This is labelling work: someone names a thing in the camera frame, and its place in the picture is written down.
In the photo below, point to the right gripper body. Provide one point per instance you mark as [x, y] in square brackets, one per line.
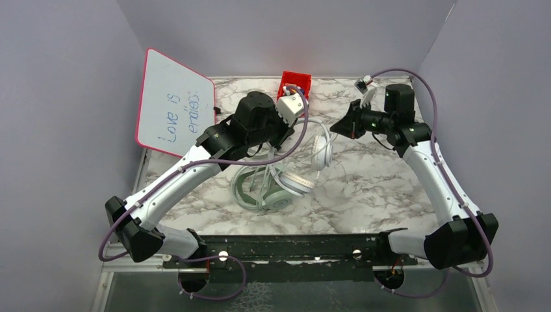
[365, 119]

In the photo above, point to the white headphones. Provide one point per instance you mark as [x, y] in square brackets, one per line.
[319, 156]

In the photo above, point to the green headphones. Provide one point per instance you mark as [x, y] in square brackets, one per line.
[253, 189]

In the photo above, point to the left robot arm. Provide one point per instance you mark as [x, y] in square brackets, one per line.
[136, 220]

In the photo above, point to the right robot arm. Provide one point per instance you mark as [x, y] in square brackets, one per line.
[464, 232]

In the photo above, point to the red plastic bin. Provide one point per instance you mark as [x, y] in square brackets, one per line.
[301, 80]

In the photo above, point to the pink framed whiteboard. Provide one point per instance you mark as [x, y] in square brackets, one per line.
[176, 105]

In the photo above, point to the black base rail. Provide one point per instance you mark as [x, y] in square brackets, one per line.
[291, 258]

